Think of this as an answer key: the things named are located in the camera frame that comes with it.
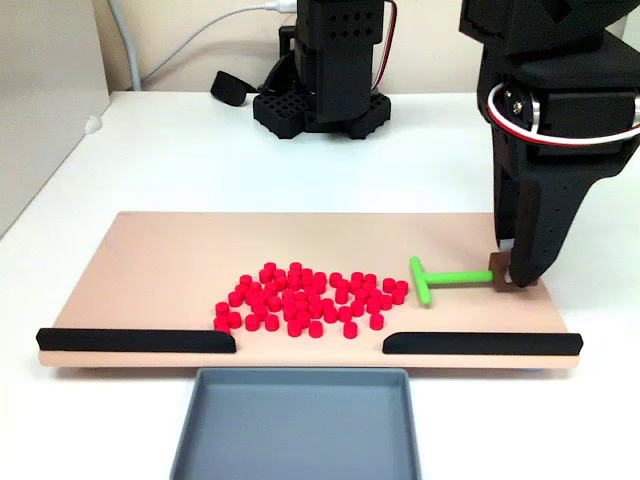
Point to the green T pusher brown block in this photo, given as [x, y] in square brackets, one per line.
[460, 276]

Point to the red cylindrical granule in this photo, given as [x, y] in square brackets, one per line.
[222, 321]
[320, 276]
[301, 296]
[294, 273]
[273, 320]
[308, 273]
[242, 289]
[302, 305]
[316, 308]
[307, 280]
[336, 276]
[289, 293]
[262, 311]
[295, 281]
[311, 291]
[296, 326]
[358, 275]
[247, 280]
[280, 273]
[256, 287]
[327, 303]
[371, 278]
[252, 295]
[304, 317]
[236, 318]
[368, 287]
[345, 311]
[351, 327]
[265, 296]
[331, 312]
[236, 297]
[272, 287]
[373, 302]
[314, 299]
[401, 284]
[386, 299]
[362, 294]
[357, 305]
[377, 318]
[266, 273]
[291, 311]
[276, 301]
[342, 293]
[281, 281]
[319, 283]
[254, 320]
[297, 266]
[271, 266]
[388, 282]
[289, 302]
[259, 302]
[224, 308]
[343, 283]
[399, 293]
[317, 327]
[375, 293]
[356, 283]

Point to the black table clamp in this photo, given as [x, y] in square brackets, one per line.
[281, 42]

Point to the grey shallow tray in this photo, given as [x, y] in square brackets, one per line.
[300, 430]

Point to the beige flat board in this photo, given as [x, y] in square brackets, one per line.
[150, 260]

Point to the white adhesive lump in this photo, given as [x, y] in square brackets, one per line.
[93, 124]

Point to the white side panel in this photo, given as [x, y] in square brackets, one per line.
[45, 125]

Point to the black board rail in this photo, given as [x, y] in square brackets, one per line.
[475, 344]
[125, 341]

